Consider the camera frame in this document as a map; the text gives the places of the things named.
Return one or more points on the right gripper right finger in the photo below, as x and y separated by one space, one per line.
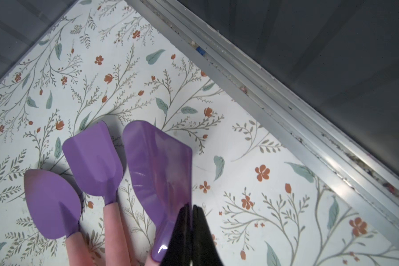
204 252

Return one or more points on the purple square shovel pink handle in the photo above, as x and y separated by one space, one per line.
160 168

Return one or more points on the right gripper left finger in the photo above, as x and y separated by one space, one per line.
179 249

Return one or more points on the purple pointed shovel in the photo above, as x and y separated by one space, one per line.
55 208

